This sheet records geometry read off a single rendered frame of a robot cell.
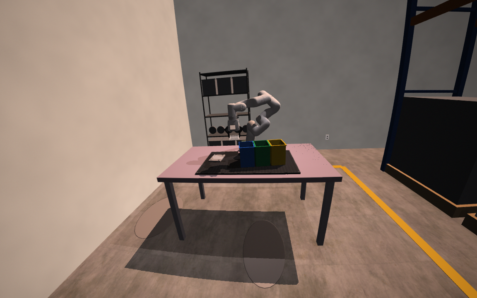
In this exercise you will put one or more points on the green bin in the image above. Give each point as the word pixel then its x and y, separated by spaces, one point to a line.
pixel 262 153

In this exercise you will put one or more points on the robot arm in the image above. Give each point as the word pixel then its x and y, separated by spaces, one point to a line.
pixel 253 129

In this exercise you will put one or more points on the blue open bin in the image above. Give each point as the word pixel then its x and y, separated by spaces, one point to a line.
pixel 247 154

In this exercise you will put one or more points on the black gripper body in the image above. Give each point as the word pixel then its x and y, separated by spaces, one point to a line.
pixel 233 122

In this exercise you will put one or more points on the orange open-top bin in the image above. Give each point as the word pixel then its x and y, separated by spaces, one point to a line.
pixel 277 152

